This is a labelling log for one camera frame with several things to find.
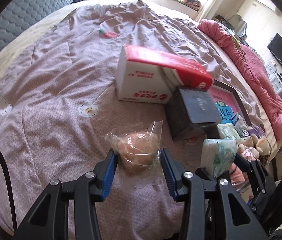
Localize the green white tissue pack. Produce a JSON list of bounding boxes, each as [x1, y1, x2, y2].
[[200, 124, 241, 178]]

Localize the leopard print soft item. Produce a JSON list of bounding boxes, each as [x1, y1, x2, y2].
[[259, 155, 271, 167]]

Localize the pink cloth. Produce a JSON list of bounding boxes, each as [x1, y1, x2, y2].
[[229, 163, 245, 185]]

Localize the cream bear purple dress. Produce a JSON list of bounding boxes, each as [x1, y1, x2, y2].
[[248, 127, 271, 156]]

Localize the cream bear pink dress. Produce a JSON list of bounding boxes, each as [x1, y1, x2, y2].
[[236, 136, 260, 160]]

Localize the clear packet with beads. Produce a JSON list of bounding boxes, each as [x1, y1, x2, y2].
[[231, 112, 250, 138]]

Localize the brown soft item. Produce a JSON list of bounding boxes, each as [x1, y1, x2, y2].
[[105, 121, 163, 176]]

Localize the dark navy box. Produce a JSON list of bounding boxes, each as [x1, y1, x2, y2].
[[164, 87, 221, 141]]

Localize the pink book tray box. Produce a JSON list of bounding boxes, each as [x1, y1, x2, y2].
[[207, 79, 277, 165]]

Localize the pink quilted comforter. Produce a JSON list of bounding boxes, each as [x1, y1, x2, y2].
[[197, 20, 282, 141]]

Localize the white drawer cabinet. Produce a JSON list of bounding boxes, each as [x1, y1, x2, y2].
[[265, 59, 282, 96]]

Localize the mauve strawberry bed sheet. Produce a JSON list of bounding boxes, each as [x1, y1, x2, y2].
[[0, 0, 264, 240]]

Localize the red white carton box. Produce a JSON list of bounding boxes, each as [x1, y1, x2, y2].
[[116, 44, 214, 104]]

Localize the green cloth on comforter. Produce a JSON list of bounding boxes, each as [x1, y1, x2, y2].
[[227, 29, 247, 46]]

